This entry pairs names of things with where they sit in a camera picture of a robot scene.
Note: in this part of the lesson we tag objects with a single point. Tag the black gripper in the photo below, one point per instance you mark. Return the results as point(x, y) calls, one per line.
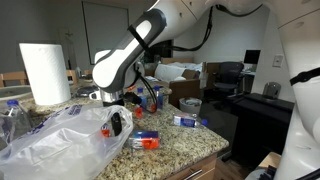
point(113, 104)

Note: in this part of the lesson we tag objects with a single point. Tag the clear Fiji water bottle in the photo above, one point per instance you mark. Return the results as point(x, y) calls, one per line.
point(145, 139)
point(141, 100)
point(106, 132)
point(159, 98)
point(186, 120)

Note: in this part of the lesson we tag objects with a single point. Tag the translucent white plastic bag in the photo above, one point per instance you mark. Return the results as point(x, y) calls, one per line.
point(60, 146)

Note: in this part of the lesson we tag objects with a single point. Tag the orange marker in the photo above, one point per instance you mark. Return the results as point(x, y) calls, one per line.
point(131, 88)

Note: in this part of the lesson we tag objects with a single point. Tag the dark glass lid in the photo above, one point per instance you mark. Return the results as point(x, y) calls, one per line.
point(83, 90)

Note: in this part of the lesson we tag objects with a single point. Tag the white paper sheet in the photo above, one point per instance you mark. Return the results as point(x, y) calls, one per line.
point(150, 79)

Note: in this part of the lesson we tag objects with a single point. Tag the wide wooden slatted chair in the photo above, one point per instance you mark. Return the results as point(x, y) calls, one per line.
point(88, 71)

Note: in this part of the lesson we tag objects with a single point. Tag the white bedding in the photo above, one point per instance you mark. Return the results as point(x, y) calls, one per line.
point(170, 71)

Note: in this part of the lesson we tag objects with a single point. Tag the grey trash bin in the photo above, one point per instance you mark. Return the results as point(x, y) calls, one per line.
point(190, 106)

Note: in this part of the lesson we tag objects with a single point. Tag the white paper towel roll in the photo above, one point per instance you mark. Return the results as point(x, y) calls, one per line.
point(45, 75)

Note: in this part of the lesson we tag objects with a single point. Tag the dark window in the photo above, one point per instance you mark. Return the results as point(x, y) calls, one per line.
point(163, 50)

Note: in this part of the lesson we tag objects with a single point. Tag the wooden headboard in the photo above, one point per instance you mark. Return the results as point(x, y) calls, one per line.
point(176, 60)

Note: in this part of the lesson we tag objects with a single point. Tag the wooden base cabinet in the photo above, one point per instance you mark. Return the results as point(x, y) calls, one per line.
point(193, 170)

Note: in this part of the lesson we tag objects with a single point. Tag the white projector screen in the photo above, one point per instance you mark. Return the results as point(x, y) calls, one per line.
point(100, 26)

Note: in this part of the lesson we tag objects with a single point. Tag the black office chair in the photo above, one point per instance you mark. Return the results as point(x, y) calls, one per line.
point(228, 78)

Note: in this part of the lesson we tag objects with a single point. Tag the black low cabinet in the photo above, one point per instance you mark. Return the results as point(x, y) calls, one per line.
point(260, 126)

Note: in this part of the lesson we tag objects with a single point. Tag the black computer monitor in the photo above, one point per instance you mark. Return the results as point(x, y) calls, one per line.
point(251, 56)

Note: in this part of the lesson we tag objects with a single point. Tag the light wooden board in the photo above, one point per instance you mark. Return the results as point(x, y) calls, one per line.
point(270, 160)

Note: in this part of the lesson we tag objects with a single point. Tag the grey metal canister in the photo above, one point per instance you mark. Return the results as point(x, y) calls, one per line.
point(271, 90)

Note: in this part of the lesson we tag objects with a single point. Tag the small wall ornament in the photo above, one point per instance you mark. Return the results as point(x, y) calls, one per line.
point(69, 34)

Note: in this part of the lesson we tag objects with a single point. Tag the white light switch plate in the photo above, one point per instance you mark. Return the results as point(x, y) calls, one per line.
point(277, 60)

